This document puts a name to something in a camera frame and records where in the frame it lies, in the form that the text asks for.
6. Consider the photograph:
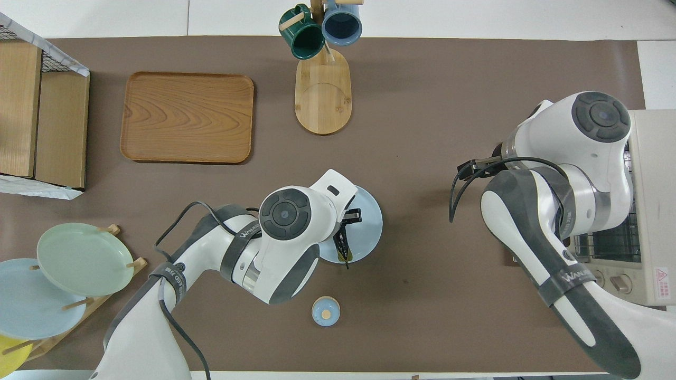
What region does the light blue round plate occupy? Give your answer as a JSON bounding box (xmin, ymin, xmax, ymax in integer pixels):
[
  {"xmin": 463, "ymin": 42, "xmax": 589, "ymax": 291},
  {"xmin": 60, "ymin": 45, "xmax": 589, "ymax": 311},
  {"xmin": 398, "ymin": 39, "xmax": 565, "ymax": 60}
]
[{"xmin": 319, "ymin": 185, "xmax": 383, "ymax": 264}]

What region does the dark purple eggplant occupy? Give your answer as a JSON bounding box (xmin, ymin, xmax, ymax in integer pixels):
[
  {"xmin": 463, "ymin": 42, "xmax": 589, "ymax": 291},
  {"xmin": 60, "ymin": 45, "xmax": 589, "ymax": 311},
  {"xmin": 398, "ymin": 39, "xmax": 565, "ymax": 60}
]
[{"xmin": 333, "ymin": 222, "xmax": 352, "ymax": 270}]

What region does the large silver oven knob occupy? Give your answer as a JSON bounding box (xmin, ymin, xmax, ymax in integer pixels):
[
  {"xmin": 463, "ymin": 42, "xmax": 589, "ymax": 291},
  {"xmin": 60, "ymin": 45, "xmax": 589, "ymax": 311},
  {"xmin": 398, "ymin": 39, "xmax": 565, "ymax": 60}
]
[{"xmin": 609, "ymin": 273, "xmax": 633, "ymax": 295}]

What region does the beige toaster oven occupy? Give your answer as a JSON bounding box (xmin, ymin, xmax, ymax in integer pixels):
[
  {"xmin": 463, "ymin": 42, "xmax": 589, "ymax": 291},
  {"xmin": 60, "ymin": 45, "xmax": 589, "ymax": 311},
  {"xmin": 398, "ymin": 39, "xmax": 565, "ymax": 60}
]
[{"xmin": 568, "ymin": 109, "xmax": 676, "ymax": 307}]

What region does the wooden mug tree stand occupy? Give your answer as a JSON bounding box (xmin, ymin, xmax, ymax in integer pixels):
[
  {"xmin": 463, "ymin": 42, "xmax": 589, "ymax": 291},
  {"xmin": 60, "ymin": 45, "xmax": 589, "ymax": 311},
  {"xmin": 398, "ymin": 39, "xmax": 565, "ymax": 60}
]
[{"xmin": 279, "ymin": 0, "xmax": 365, "ymax": 136}]

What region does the brown table mat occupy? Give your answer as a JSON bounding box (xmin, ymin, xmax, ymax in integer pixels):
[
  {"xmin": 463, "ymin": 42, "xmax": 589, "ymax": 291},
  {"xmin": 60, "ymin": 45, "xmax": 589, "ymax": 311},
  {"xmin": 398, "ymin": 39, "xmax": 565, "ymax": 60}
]
[{"xmin": 0, "ymin": 36, "xmax": 671, "ymax": 373}]

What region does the dark green mug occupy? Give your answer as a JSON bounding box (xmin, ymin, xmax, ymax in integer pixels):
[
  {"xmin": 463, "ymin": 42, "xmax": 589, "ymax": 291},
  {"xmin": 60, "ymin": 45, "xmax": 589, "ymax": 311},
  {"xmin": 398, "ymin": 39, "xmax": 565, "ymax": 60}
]
[{"xmin": 279, "ymin": 4, "xmax": 326, "ymax": 60}]

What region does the blue grey mug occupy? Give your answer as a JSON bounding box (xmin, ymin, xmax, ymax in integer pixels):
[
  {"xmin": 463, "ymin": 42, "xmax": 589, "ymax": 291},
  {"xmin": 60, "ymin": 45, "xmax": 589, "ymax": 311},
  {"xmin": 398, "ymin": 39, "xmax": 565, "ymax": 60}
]
[{"xmin": 321, "ymin": 0, "xmax": 363, "ymax": 47}]

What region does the wooden serving tray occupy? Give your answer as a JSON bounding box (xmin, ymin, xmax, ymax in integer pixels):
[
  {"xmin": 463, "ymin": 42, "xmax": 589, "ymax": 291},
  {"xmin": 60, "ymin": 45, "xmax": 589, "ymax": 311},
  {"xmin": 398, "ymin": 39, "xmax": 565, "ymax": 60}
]
[{"xmin": 120, "ymin": 71, "xmax": 255, "ymax": 164}]

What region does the wooden dish rack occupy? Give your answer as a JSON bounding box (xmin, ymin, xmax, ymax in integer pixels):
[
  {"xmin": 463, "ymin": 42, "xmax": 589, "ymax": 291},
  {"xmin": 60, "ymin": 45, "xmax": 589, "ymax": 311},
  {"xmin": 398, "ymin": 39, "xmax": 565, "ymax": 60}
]
[{"xmin": 0, "ymin": 224, "xmax": 148, "ymax": 365}]

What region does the pale green plate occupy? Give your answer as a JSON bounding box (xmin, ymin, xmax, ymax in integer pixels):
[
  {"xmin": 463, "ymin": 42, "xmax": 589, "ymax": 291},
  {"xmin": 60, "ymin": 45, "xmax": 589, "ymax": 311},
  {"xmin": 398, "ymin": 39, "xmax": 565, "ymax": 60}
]
[{"xmin": 36, "ymin": 222, "xmax": 135, "ymax": 297}]

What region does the large pale blue plate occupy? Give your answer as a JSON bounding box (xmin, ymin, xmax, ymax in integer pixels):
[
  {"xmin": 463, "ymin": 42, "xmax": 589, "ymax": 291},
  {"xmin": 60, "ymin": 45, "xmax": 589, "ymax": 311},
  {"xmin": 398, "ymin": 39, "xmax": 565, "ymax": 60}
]
[{"xmin": 0, "ymin": 258, "xmax": 88, "ymax": 340}]

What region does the yellow plate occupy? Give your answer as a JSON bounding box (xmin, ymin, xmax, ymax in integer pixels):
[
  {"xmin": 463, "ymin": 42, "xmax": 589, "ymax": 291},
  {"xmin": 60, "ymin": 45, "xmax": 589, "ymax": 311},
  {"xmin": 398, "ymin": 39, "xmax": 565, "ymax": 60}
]
[{"xmin": 0, "ymin": 334, "xmax": 33, "ymax": 376}]

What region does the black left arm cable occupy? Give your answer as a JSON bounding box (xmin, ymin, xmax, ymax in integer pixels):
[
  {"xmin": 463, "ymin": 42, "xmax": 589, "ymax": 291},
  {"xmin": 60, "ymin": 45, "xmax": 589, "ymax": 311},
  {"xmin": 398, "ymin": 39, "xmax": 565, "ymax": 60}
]
[{"xmin": 153, "ymin": 201, "xmax": 259, "ymax": 380}]

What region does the wire oven rack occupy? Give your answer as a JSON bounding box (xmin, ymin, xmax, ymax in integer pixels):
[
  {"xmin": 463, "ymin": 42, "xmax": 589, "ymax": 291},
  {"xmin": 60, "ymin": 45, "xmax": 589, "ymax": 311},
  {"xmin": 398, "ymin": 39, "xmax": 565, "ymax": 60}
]
[{"xmin": 573, "ymin": 208, "xmax": 641, "ymax": 263}]

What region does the wooden shelf with wire mesh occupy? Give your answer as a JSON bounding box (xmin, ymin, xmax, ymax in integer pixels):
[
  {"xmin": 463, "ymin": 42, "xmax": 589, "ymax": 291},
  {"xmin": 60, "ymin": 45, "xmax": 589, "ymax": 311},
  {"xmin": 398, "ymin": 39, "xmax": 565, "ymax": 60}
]
[{"xmin": 0, "ymin": 13, "xmax": 90, "ymax": 200}]

